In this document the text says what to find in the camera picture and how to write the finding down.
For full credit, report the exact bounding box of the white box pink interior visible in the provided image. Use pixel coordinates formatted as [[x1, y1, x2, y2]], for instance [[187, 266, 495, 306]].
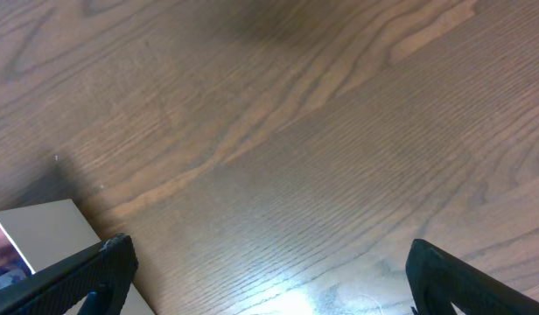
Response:
[[0, 199, 152, 315]]

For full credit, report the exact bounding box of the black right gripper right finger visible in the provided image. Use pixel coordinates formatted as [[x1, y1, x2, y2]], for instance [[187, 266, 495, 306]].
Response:
[[405, 239, 539, 315]]

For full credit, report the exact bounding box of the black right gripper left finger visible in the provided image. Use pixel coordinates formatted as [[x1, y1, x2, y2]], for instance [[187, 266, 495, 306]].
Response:
[[0, 234, 138, 315]]

